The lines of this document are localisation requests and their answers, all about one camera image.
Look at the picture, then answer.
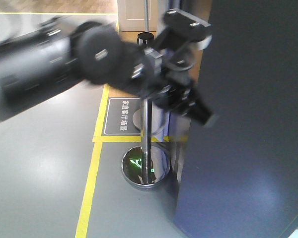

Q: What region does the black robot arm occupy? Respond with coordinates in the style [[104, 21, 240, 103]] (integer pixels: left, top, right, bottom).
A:
[[0, 12, 213, 125]]

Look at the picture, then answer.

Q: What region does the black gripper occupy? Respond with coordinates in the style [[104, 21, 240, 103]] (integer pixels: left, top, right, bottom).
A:
[[139, 47, 218, 127]]

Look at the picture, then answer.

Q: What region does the white fridge door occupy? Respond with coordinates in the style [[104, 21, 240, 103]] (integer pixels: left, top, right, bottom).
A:
[[174, 0, 298, 238]]

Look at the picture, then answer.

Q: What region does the chrome stanchion post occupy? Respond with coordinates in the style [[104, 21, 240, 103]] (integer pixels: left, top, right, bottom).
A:
[[121, 32, 171, 189], [131, 0, 169, 132]]

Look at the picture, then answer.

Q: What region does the grey floor sign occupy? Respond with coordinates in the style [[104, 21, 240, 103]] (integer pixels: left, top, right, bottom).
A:
[[103, 97, 140, 136]]

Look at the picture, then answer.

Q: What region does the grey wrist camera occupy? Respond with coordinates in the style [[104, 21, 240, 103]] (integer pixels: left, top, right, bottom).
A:
[[152, 9, 212, 51]]

